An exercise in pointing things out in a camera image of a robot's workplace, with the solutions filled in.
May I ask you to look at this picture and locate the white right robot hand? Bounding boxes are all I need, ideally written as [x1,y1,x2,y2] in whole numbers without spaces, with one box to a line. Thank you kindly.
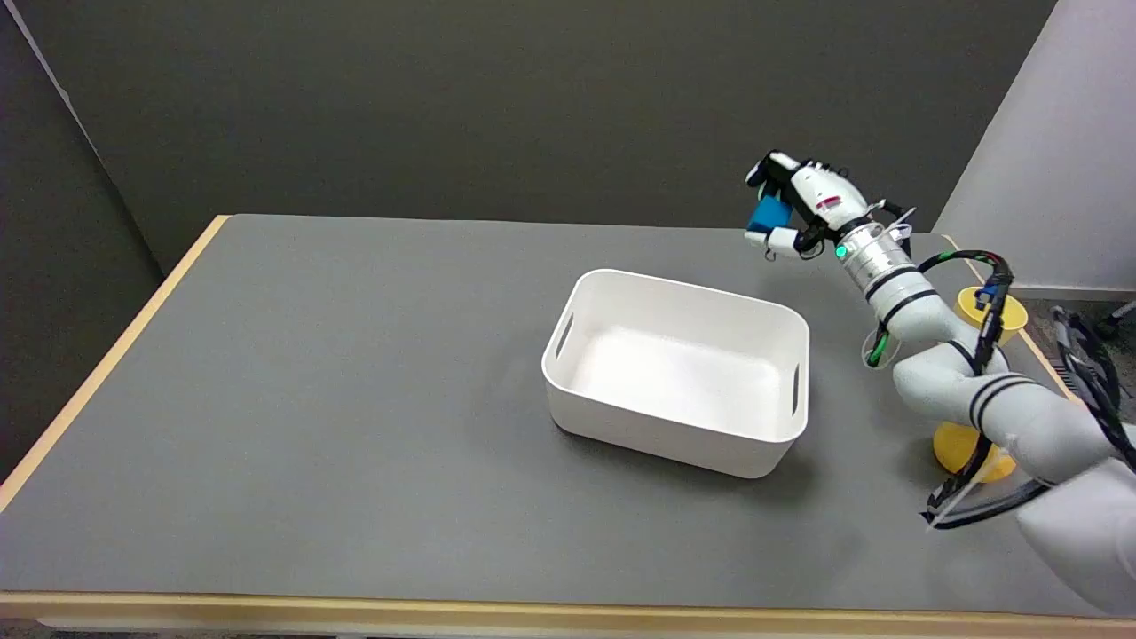
[744,151,875,261]

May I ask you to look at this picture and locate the blue cube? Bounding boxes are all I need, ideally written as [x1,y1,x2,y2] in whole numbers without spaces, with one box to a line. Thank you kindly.
[748,193,793,233]

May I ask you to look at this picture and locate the white plastic box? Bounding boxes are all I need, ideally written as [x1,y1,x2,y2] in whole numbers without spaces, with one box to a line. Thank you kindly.
[541,268,811,480]

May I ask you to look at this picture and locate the grey table mat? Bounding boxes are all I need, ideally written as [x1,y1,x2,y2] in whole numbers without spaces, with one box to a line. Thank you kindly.
[0,214,1136,619]

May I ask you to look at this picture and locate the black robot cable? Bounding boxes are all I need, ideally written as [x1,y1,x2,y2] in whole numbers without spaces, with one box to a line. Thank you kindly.
[866,250,1136,531]

